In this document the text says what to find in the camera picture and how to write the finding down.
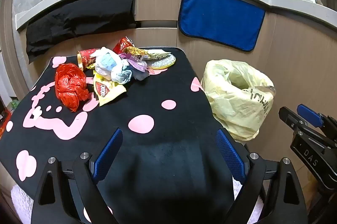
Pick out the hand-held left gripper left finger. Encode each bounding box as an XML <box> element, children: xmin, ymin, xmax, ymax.
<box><xmin>31</xmin><ymin>128</ymin><xmax>124</xmax><ymax>224</ymax></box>

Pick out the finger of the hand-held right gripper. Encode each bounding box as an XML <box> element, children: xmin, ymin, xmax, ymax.
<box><xmin>297</xmin><ymin>104</ymin><xmax>325</xmax><ymax>127</ymax></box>
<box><xmin>279</xmin><ymin>107</ymin><xmax>307</xmax><ymax>132</ymax></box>

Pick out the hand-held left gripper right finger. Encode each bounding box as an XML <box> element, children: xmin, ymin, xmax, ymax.
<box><xmin>216</xmin><ymin>128</ymin><xmax>307</xmax><ymax>224</ymax></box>

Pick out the yellow plastic bin bag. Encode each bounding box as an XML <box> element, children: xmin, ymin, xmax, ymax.
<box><xmin>201</xmin><ymin>59</ymin><xmax>275</xmax><ymax>142</ymax></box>

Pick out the yellow snack wrapper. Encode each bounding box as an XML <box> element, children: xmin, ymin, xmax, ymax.
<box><xmin>93</xmin><ymin>74</ymin><xmax>127</xmax><ymax>107</ymax></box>

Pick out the light blue plastic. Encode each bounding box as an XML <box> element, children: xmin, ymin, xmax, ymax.
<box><xmin>111</xmin><ymin>61</ymin><xmax>134</xmax><ymax>85</ymax></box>

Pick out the red plastic bag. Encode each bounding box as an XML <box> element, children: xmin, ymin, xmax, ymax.
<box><xmin>55</xmin><ymin>63</ymin><xmax>90</xmax><ymax>112</ymax></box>

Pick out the dark grey cloth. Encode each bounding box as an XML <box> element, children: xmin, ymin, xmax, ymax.
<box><xmin>131</xmin><ymin>66</ymin><xmax>151</xmax><ymax>81</ymax></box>

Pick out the white blue bag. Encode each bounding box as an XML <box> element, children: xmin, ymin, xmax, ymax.
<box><xmin>94</xmin><ymin>47</ymin><xmax>124</xmax><ymax>81</ymax></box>

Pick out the purple printed packet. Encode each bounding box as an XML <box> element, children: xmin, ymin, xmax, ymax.
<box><xmin>126</xmin><ymin>54</ymin><xmax>151</xmax><ymax>74</ymax></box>

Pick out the red paper cup gold pattern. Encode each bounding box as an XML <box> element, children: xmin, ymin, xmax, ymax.
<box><xmin>77</xmin><ymin>48</ymin><xmax>102</xmax><ymax>72</ymax></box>

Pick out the round glitter pad yellow rim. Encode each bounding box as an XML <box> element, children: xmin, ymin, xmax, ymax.
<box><xmin>143</xmin><ymin>53</ymin><xmax>176</xmax><ymax>70</ymax></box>

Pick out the gold foil wrapper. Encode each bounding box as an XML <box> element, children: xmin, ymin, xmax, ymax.
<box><xmin>122</xmin><ymin>46</ymin><xmax>169</xmax><ymax>61</ymax></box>

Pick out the black cloth with pink print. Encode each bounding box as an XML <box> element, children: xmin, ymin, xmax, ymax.
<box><xmin>0</xmin><ymin>47</ymin><xmax>260</xmax><ymax>224</ymax></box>

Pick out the white fluffy blanket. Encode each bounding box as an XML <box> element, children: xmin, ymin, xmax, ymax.
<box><xmin>10</xmin><ymin>179</ymin><xmax>264</xmax><ymax>224</ymax></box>

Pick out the blue hanging towel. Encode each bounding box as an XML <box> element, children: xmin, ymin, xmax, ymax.
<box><xmin>178</xmin><ymin>0</ymin><xmax>266</xmax><ymax>52</ymax></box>

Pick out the black hanging cloth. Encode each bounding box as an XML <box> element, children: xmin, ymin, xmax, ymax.
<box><xmin>25</xmin><ymin>0</ymin><xmax>138</xmax><ymax>64</ymax></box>

